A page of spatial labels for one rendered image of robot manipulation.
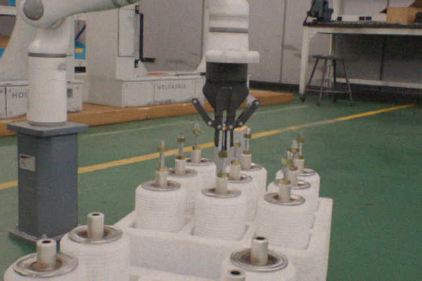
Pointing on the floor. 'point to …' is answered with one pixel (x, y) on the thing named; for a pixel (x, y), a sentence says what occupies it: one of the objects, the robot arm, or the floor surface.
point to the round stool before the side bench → (333, 78)
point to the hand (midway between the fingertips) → (223, 139)
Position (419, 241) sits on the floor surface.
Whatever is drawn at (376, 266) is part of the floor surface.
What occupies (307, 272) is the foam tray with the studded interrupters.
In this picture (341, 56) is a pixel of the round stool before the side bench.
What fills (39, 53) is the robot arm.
